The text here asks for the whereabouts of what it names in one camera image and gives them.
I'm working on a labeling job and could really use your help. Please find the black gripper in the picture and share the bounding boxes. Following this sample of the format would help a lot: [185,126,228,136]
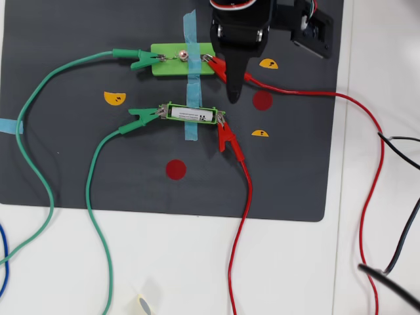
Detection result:
[209,0,275,105]

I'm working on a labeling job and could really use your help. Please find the red alligator clip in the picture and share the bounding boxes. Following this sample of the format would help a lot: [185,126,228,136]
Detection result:
[216,111,246,161]
[201,54,253,85]

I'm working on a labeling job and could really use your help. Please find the white AA battery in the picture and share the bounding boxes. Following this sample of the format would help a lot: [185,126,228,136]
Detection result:
[171,106,213,123]

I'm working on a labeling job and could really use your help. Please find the red lead cable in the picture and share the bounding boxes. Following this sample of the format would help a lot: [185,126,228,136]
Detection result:
[228,157,253,315]
[249,75,385,315]

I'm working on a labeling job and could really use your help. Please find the green battery holder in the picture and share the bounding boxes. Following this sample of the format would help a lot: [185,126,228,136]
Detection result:
[159,102,226,125]

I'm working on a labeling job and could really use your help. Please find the green alligator clip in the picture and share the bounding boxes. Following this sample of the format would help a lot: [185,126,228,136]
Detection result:
[118,108,165,137]
[112,48,165,70]

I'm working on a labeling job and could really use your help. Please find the red round sticker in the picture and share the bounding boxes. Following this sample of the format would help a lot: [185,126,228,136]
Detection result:
[252,91,274,112]
[165,159,187,180]

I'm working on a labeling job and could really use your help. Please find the green bulb connector board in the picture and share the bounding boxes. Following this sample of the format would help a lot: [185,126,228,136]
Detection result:
[150,43,217,77]

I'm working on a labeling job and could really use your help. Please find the dark grey work mat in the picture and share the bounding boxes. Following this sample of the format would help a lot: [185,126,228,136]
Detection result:
[0,0,345,222]

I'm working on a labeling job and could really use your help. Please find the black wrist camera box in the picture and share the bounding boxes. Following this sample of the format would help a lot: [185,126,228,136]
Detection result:
[272,0,335,60]

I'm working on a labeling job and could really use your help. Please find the multicoloured camera wires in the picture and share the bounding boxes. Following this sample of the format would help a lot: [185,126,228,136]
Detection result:
[303,0,319,20]

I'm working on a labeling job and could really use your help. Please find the green lead cable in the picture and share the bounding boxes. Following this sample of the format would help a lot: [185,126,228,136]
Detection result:
[0,49,116,266]
[85,130,115,315]

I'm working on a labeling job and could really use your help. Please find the dark grey cable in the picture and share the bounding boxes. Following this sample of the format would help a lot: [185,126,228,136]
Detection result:
[383,198,420,275]

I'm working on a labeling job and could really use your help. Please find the blue cable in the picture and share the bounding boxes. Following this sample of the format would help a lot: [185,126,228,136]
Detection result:
[0,223,10,296]

